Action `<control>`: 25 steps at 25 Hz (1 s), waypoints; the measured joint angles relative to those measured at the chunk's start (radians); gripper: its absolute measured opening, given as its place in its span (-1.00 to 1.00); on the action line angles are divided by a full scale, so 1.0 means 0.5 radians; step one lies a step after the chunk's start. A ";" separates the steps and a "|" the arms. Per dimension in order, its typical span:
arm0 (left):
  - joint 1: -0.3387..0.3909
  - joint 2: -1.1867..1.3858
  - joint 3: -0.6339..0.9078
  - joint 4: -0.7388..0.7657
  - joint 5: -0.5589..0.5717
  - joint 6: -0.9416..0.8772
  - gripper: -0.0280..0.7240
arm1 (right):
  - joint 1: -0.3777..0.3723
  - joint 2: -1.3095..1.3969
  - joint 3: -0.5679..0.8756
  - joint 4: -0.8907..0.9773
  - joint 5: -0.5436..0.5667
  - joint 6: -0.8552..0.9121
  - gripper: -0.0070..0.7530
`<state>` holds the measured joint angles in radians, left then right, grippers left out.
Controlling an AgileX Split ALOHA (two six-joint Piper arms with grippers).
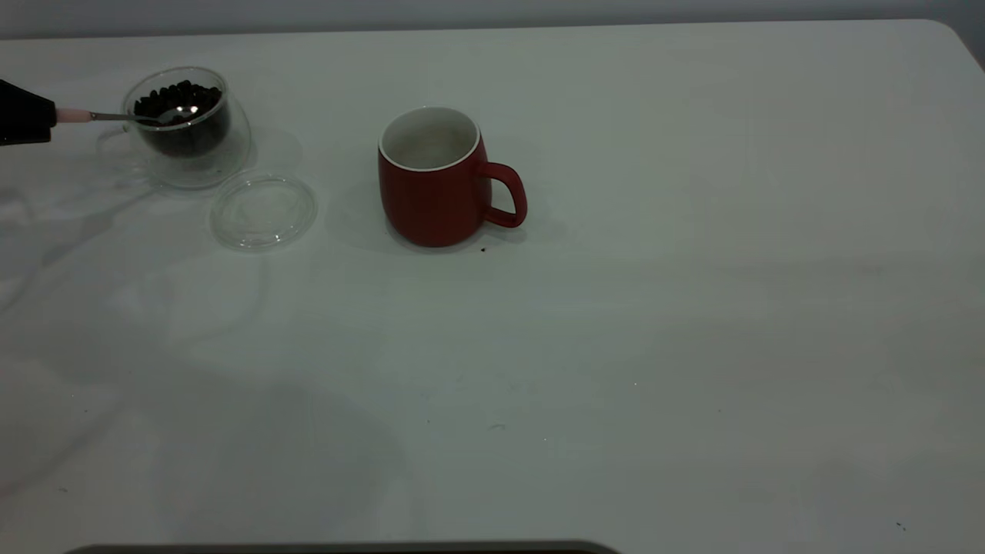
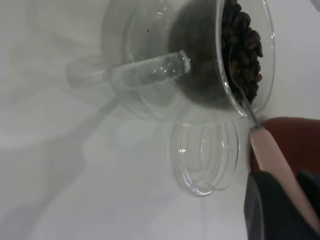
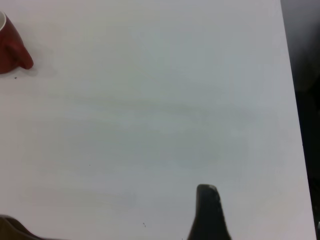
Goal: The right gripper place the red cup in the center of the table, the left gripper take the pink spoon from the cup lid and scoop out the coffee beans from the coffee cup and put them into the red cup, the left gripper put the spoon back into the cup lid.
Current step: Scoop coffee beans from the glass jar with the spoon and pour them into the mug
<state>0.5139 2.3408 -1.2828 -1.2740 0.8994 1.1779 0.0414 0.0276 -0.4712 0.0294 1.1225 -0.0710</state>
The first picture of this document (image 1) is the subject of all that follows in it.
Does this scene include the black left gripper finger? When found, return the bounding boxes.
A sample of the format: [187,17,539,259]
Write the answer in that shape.
[0,78,59,118]
[0,117,56,148]

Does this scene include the pink handled metal spoon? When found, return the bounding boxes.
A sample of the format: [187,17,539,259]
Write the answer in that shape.
[54,104,203,128]

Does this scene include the red ceramic mug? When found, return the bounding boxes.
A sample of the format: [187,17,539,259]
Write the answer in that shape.
[376,106,529,249]

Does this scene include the dark coffee beans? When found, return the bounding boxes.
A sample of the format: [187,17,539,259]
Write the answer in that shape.
[134,79,231,159]

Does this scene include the clear glass cup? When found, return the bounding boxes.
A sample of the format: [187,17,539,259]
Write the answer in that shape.
[97,65,253,191]

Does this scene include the clear glass lid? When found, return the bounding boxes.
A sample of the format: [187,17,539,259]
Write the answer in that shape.
[209,172,319,252]

